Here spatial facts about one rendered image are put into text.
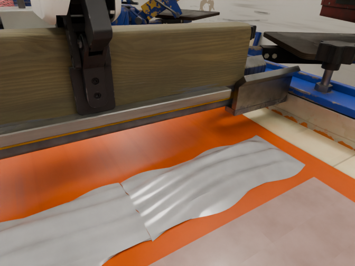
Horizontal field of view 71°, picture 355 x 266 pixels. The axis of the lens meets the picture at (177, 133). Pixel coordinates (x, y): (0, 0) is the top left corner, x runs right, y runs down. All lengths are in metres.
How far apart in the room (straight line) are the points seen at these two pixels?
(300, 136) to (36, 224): 0.30
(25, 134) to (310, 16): 2.35
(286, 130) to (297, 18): 2.19
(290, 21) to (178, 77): 2.32
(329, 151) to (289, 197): 0.10
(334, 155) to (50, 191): 0.30
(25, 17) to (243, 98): 0.35
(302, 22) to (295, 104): 2.12
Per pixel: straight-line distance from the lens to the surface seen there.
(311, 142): 0.34
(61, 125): 0.22
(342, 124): 0.35
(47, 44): 0.21
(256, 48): 0.99
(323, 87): 0.37
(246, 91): 0.31
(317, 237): 0.23
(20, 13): 0.49
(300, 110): 0.37
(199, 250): 0.19
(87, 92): 0.21
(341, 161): 0.33
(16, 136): 0.22
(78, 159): 0.28
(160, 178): 0.23
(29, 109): 0.22
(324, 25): 2.38
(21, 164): 0.30
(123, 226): 0.20
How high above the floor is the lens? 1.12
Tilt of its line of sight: 31 degrees down
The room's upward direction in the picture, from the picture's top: 2 degrees clockwise
